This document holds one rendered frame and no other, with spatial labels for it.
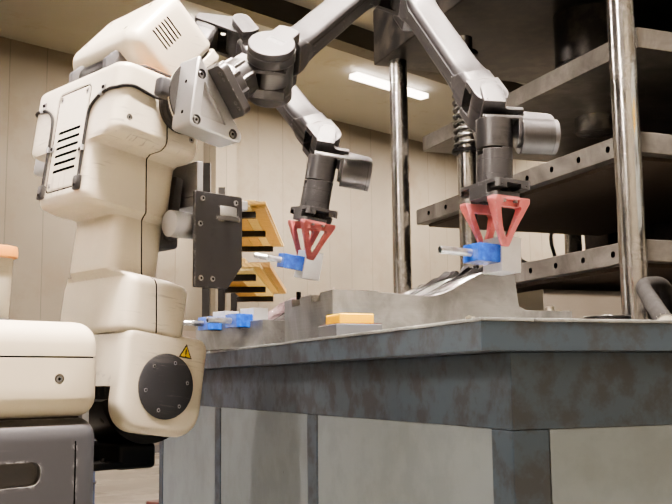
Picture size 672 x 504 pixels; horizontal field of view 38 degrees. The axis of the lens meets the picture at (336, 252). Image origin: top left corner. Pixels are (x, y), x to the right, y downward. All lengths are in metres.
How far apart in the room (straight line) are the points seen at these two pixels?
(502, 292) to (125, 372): 0.73
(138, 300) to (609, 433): 0.75
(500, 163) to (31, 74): 9.09
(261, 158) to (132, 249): 10.35
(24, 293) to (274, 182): 3.58
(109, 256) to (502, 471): 0.74
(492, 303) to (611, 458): 0.68
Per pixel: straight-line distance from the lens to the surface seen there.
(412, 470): 1.39
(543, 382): 1.18
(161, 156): 1.64
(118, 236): 1.61
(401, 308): 1.76
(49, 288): 10.11
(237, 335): 2.05
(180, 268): 10.98
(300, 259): 1.87
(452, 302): 1.81
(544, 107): 2.85
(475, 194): 1.52
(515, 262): 1.51
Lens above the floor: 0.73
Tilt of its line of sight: 8 degrees up
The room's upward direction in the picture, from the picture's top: 1 degrees counter-clockwise
